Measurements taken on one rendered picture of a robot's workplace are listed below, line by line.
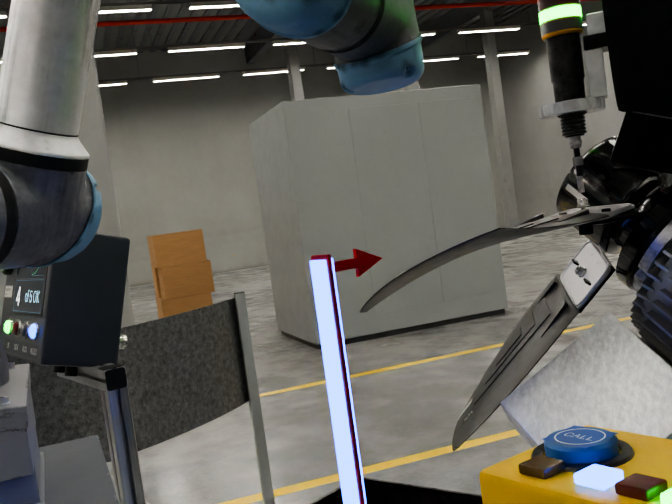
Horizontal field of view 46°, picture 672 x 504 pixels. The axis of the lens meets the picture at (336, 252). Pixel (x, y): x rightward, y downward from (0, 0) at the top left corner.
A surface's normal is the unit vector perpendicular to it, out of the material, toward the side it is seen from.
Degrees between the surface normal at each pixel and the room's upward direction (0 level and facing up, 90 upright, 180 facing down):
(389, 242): 90
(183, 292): 90
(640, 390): 55
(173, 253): 90
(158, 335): 90
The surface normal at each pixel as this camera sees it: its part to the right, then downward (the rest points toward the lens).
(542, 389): -0.34, -0.48
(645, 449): -0.14, -0.99
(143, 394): 0.74, -0.07
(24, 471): 0.35, 0.00
